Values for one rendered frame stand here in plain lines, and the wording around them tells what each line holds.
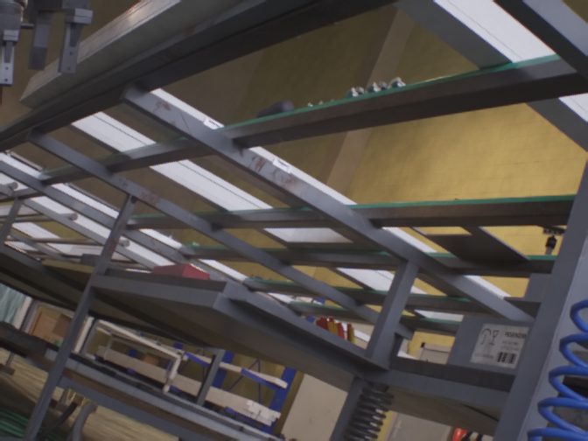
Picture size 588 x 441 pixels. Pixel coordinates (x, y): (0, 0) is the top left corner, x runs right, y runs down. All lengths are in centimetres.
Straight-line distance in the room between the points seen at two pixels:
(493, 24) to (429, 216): 66
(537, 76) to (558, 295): 30
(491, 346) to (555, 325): 77
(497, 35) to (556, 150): 1017
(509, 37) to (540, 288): 36
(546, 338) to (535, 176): 1044
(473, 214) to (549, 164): 962
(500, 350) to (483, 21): 69
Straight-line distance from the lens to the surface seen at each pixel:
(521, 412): 86
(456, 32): 111
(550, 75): 105
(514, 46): 114
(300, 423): 1184
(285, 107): 162
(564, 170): 1099
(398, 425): 1117
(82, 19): 144
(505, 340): 162
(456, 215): 164
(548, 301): 89
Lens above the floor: 35
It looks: 13 degrees up
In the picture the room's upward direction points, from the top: 23 degrees clockwise
